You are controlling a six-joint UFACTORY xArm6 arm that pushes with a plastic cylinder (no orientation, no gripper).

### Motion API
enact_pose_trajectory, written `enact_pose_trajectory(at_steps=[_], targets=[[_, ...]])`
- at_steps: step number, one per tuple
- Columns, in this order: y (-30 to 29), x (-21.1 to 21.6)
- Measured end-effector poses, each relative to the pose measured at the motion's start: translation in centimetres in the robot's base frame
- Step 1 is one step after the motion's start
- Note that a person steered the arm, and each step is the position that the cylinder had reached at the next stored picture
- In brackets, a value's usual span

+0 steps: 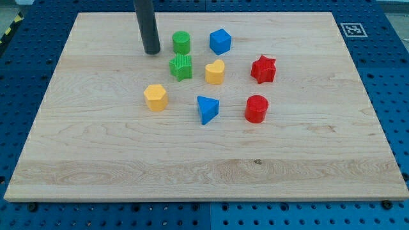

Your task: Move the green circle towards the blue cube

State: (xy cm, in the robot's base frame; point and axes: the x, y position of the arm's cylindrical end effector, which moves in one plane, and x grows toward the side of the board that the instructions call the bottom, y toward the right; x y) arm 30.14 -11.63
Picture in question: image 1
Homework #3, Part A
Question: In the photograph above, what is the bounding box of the yellow hexagon block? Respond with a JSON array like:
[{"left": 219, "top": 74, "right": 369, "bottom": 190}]
[{"left": 144, "top": 84, "right": 168, "bottom": 112}]

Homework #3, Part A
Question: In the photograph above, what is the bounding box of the red cylinder block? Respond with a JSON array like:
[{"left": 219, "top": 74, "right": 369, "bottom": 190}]
[{"left": 245, "top": 95, "right": 269, "bottom": 123}]

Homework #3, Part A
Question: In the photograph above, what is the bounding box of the white fiducial marker tag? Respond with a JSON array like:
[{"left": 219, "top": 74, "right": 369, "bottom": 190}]
[{"left": 341, "top": 22, "right": 367, "bottom": 38}]

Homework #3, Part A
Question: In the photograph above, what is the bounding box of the green star block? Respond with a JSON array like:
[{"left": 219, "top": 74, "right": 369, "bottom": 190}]
[{"left": 169, "top": 54, "right": 192, "bottom": 82}]

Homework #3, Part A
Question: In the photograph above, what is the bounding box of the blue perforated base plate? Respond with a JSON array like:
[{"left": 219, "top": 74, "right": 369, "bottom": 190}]
[{"left": 1, "top": 0, "right": 408, "bottom": 229}]

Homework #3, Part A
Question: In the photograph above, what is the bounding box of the blue triangle block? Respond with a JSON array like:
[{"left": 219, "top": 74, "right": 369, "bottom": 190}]
[{"left": 197, "top": 96, "right": 220, "bottom": 125}]

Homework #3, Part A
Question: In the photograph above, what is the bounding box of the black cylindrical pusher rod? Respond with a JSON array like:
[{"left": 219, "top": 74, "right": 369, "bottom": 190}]
[{"left": 133, "top": 0, "right": 160, "bottom": 55}]

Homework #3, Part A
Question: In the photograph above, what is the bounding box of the light wooden board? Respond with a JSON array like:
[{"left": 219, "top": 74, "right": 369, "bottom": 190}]
[{"left": 4, "top": 12, "right": 408, "bottom": 203}]

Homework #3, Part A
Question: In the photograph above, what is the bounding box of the green cylinder block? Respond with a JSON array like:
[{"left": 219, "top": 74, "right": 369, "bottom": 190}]
[{"left": 172, "top": 31, "right": 190, "bottom": 55}]

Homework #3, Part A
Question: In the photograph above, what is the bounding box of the red star block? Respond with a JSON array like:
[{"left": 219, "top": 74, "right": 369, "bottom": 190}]
[{"left": 251, "top": 55, "right": 276, "bottom": 84}]

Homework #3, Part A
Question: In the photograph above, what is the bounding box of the yellow heart block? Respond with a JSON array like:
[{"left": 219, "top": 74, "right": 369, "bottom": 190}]
[{"left": 205, "top": 59, "right": 225, "bottom": 85}]

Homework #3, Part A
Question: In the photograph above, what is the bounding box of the blue cube block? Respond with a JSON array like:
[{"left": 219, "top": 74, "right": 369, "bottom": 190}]
[{"left": 209, "top": 29, "right": 232, "bottom": 55}]

